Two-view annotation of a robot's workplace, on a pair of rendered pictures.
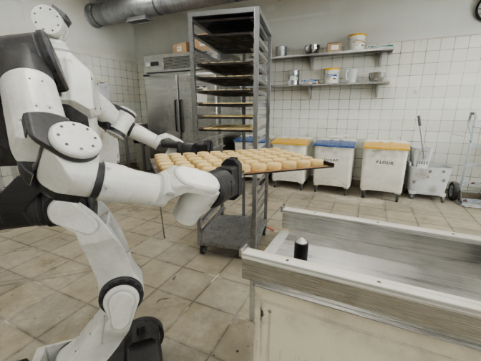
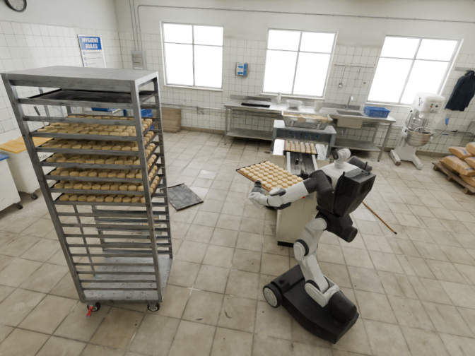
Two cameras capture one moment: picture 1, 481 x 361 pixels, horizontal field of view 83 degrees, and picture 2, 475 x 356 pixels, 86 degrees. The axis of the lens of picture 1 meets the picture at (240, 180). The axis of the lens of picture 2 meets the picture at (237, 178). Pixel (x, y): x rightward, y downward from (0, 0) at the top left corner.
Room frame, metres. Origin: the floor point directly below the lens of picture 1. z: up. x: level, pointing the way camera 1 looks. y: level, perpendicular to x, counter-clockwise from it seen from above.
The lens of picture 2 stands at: (1.92, 1.78, 2.01)
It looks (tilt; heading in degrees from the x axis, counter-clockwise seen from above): 28 degrees down; 252
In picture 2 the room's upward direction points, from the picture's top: 4 degrees clockwise
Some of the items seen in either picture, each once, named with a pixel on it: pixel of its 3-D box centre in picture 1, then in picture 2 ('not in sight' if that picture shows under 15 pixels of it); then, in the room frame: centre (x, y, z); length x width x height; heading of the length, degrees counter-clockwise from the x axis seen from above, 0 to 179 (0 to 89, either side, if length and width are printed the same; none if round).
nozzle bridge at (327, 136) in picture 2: not in sight; (301, 139); (0.28, -0.87, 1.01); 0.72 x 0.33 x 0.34; 154
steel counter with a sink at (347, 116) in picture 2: not in sight; (303, 121); (-1.03, -3.05, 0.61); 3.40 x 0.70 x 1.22; 155
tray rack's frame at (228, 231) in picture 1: (235, 142); (116, 201); (2.29, 0.04, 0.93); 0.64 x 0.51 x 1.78; 166
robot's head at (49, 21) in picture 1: (52, 29); (341, 156); (0.82, 0.51, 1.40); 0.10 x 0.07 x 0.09; 22
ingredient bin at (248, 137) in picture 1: (254, 158); not in sight; (4.59, -0.24, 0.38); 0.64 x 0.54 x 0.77; 158
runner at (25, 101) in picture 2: (210, 45); (79, 103); (2.33, 0.23, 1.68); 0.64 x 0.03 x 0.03; 166
